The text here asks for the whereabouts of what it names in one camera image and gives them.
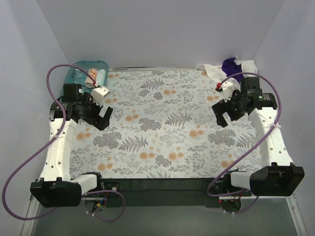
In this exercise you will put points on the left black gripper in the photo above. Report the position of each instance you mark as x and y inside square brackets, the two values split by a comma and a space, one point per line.
[99, 116]

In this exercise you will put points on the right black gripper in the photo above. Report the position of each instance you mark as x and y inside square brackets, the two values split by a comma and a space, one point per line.
[226, 108]

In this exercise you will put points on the purple towel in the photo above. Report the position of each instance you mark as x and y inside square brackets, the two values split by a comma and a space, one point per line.
[230, 66]

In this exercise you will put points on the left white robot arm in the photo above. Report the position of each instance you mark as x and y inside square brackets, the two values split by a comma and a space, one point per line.
[55, 187]

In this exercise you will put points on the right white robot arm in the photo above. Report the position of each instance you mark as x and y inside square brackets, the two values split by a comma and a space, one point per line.
[278, 175]

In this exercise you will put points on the white towel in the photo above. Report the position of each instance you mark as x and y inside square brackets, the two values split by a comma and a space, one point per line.
[216, 74]

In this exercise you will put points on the orange patterned rolled towel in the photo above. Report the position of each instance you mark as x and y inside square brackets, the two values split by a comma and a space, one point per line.
[89, 82]

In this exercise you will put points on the mint rolled towel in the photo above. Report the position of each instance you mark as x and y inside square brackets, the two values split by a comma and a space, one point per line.
[100, 77]

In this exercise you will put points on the floral table mat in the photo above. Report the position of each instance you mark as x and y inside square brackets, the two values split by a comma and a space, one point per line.
[162, 125]

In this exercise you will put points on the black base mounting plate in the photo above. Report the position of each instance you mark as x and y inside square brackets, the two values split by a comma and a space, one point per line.
[162, 192]

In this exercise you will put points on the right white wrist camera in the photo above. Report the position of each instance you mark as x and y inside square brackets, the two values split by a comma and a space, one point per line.
[227, 88]

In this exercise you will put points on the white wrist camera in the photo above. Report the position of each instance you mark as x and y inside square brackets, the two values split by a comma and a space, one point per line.
[227, 88]
[99, 95]

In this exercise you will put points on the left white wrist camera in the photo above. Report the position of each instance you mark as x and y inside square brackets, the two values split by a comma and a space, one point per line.
[99, 95]

